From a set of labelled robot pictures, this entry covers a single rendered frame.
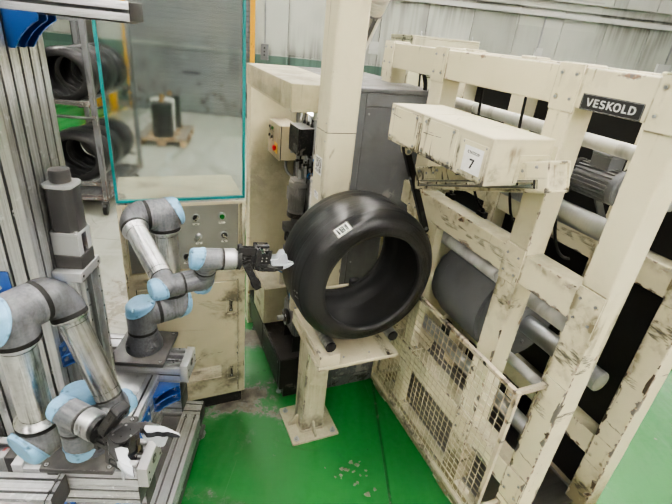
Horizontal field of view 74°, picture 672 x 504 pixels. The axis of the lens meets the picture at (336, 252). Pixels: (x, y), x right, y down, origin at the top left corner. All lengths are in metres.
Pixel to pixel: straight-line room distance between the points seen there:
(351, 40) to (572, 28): 10.54
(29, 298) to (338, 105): 1.19
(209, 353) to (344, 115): 1.45
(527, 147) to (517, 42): 10.19
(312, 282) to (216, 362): 1.16
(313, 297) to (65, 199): 0.83
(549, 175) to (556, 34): 10.60
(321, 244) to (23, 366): 0.91
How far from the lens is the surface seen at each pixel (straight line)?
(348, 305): 2.00
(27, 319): 1.33
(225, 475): 2.51
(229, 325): 2.45
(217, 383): 2.69
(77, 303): 1.40
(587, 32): 12.31
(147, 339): 2.04
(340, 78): 1.77
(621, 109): 1.52
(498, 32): 11.48
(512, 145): 1.44
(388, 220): 1.58
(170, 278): 1.56
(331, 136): 1.80
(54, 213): 1.58
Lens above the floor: 2.01
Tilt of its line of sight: 26 degrees down
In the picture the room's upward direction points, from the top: 6 degrees clockwise
